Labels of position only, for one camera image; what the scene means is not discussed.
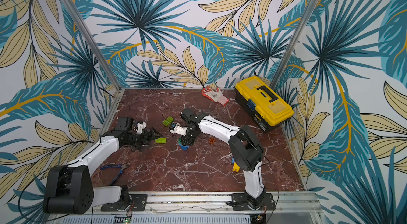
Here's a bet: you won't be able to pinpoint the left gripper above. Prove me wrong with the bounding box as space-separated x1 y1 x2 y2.
124 127 163 153

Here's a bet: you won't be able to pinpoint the light green long brick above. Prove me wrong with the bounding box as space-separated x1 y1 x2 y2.
162 117 174 127
155 138 167 144

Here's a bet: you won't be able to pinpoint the yellow square brick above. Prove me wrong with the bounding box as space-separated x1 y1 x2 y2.
233 163 240 172

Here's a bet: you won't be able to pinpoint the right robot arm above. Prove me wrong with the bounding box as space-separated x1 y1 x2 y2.
180 109 266 200

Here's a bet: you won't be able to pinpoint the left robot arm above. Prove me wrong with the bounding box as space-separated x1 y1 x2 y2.
42 128 163 214

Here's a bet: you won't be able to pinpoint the red white work glove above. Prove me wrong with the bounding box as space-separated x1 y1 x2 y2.
201 87 229 106

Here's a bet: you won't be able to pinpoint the yellow black toolbox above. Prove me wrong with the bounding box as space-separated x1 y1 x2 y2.
235 76 294 132

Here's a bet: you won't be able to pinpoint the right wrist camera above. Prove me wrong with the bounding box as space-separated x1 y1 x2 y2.
169 123 188 136

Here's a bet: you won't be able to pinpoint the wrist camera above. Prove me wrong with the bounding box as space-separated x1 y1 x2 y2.
169 123 188 136
114 117 147 134

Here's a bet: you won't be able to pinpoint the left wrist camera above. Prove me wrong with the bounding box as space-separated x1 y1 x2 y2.
114 117 147 134

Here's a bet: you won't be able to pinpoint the blue handled pliers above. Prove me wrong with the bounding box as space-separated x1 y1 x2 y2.
100 163 130 186

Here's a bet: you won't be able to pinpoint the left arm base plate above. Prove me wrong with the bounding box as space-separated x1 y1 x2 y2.
101 194 147 213

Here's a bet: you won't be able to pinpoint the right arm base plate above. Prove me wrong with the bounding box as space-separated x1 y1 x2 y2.
226 193 276 211

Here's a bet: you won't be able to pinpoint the aluminium front rail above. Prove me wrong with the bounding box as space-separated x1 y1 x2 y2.
50 189 328 224

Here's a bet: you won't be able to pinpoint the left aluminium post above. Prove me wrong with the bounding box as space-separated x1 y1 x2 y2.
60 0 121 91

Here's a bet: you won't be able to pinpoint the aluminium post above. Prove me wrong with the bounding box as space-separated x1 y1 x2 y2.
60 0 121 91
270 0 319 90

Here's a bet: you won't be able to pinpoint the right aluminium post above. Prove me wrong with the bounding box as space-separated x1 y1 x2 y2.
270 0 319 90

